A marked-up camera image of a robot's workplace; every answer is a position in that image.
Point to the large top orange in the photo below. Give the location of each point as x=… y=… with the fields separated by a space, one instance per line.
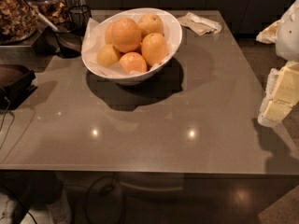
x=126 y=35

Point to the steel tray stand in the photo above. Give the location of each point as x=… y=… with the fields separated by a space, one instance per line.
x=34 y=52

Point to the white ceramic bowl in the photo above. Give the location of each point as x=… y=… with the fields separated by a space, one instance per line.
x=168 y=31

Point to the black device on left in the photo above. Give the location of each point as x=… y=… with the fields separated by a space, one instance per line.
x=15 y=85

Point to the black wire cup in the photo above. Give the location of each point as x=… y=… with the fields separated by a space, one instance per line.
x=80 y=16

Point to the glass jar of dried snacks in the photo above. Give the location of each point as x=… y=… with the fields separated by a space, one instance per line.
x=17 y=21

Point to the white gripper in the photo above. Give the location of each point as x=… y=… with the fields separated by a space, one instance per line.
x=289 y=34

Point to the right front orange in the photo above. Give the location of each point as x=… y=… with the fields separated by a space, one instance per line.
x=154 y=48

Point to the front middle orange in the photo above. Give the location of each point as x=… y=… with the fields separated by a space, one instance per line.
x=133 y=62

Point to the left front orange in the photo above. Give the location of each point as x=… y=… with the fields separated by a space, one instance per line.
x=108 y=55

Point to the folded paper napkin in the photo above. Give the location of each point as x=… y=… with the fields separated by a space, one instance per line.
x=200 y=25

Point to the back right orange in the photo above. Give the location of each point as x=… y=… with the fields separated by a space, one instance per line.
x=151 y=23

